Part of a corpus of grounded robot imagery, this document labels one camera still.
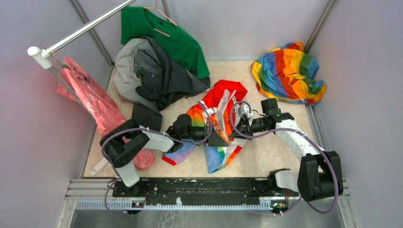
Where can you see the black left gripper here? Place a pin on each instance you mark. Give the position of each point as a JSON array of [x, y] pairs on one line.
[[215, 139]]

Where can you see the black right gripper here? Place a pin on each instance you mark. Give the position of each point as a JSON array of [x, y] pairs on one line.
[[242, 126]]

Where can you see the red white cartoon jacket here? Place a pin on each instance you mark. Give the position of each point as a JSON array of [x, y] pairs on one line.
[[221, 98]]

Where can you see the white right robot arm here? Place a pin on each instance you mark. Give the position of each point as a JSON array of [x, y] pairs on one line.
[[319, 175]]

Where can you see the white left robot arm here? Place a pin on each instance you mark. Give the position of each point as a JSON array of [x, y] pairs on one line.
[[121, 145]]

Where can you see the dark grey jacket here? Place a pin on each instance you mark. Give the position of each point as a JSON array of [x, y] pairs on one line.
[[152, 80]]

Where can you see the rainbow striped garment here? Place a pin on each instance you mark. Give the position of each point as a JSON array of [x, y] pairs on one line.
[[288, 74]]

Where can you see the green t-shirt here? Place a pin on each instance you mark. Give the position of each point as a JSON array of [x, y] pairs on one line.
[[139, 22]]

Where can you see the pink clothes hanger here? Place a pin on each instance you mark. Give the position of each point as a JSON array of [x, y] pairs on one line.
[[162, 17]]

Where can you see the pink patterned garment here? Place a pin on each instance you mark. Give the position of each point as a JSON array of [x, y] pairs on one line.
[[93, 97]]

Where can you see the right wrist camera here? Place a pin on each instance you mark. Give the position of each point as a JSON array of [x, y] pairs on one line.
[[245, 111]]

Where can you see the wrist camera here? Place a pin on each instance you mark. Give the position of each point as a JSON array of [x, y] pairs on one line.
[[245, 111], [208, 114]]

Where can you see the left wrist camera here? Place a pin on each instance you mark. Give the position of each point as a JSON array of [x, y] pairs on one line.
[[208, 114]]

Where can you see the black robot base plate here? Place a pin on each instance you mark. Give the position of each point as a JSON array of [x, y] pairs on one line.
[[201, 191]]

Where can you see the aluminium frame rail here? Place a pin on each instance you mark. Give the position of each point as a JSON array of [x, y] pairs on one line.
[[95, 195]]

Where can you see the silver clothes rail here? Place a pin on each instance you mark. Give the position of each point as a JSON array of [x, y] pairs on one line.
[[42, 55]]

